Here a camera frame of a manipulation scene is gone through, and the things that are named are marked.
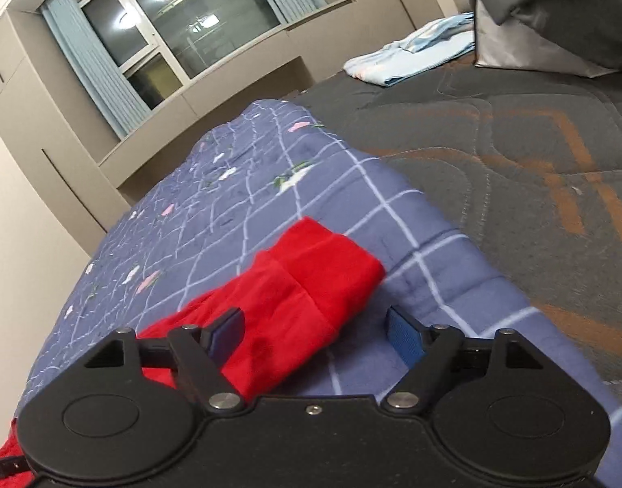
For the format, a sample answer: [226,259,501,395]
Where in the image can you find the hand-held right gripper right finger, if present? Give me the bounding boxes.
[381,306,546,414]

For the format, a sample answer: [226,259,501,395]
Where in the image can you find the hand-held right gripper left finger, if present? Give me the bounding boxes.
[85,307,247,414]

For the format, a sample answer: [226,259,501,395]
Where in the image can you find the red pants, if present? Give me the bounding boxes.
[0,216,386,488]

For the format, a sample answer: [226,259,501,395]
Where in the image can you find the blue checked floral blanket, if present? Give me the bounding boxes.
[15,98,622,488]

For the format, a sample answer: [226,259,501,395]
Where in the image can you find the beige window seat cabinet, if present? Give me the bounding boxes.
[96,0,353,205]

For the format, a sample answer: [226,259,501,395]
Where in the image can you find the grey quilted mattress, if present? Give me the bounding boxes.
[289,53,622,403]

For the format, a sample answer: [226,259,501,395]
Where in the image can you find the light blue folded cloth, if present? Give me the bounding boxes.
[344,12,477,87]

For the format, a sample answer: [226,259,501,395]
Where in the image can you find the silver grey pillow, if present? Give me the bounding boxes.
[472,0,622,80]

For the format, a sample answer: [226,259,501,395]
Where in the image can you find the window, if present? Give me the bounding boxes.
[79,0,282,111]

